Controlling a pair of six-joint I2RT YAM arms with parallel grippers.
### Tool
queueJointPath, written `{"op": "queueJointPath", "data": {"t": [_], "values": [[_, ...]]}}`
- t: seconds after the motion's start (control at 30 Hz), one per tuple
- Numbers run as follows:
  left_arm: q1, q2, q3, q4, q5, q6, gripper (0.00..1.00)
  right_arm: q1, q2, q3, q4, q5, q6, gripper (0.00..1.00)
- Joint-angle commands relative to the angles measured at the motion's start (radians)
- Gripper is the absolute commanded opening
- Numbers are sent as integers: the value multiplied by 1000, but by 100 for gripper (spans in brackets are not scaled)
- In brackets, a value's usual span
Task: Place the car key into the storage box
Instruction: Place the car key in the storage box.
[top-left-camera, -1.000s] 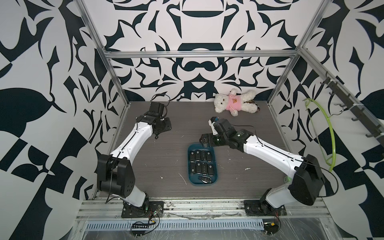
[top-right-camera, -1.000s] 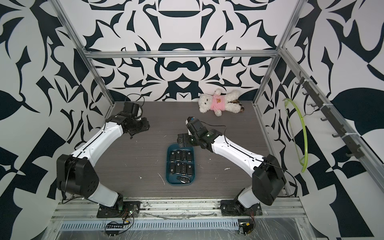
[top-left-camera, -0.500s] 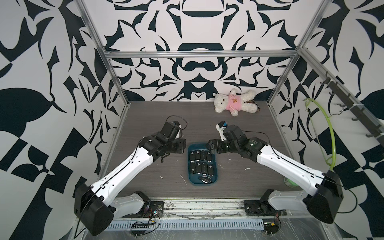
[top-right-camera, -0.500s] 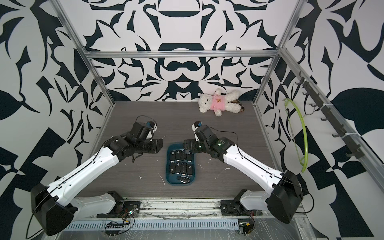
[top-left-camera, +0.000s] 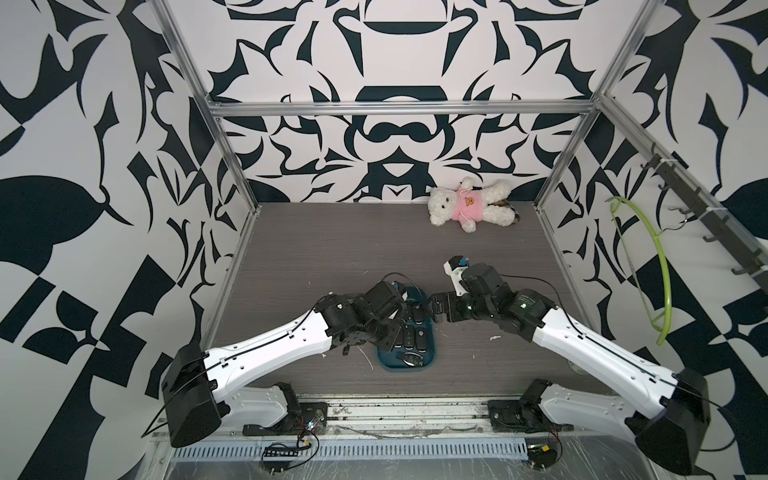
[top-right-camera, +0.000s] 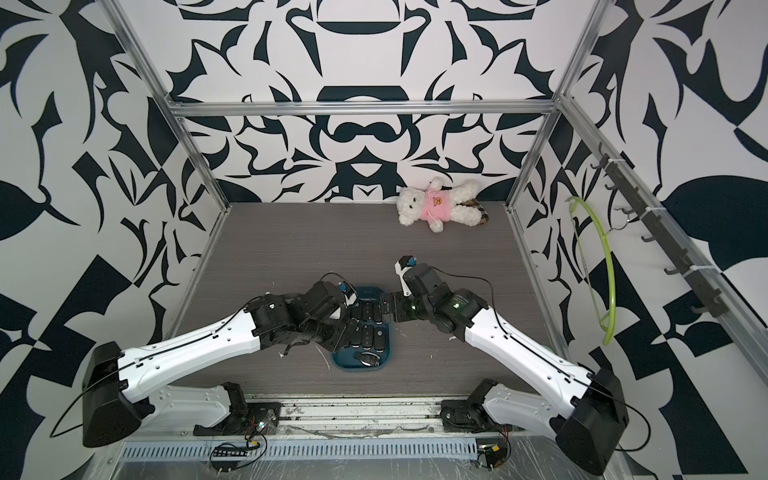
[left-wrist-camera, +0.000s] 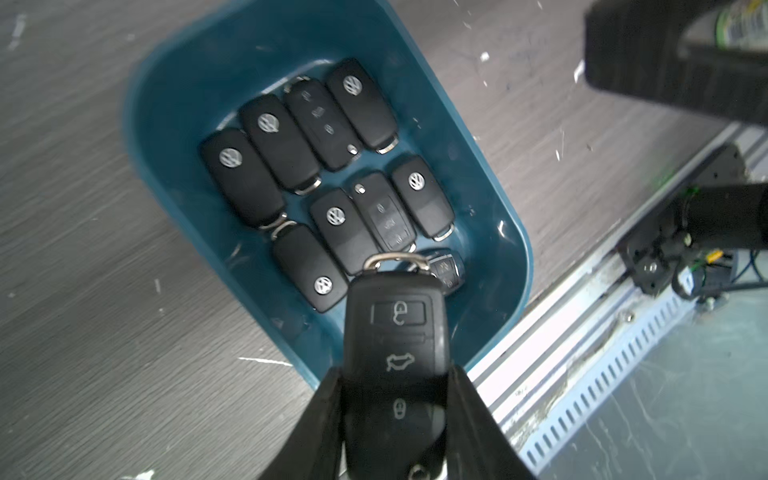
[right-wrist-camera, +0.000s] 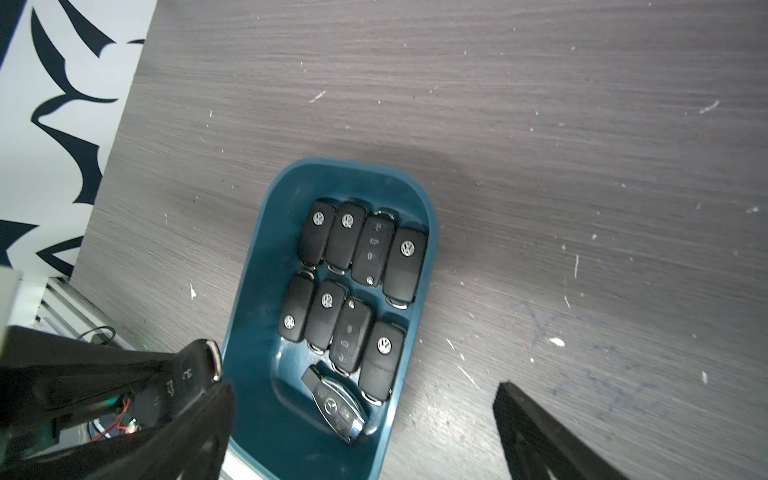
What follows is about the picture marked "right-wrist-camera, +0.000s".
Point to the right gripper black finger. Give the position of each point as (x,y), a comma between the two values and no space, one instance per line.
(537,446)

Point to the black car key front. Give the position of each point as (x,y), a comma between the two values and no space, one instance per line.
(323,315)

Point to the dark teal storage box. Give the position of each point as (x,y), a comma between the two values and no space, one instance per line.
(278,428)

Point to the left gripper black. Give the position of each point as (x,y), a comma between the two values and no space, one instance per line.
(50,383)

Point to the black car key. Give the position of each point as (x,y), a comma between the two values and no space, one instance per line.
(181,381)
(380,362)
(350,336)
(343,236)
(372,249)
(315,232)
(295,306)
(404,266)
(323,315)

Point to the car key with metal ring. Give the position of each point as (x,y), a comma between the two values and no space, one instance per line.
(339,408)

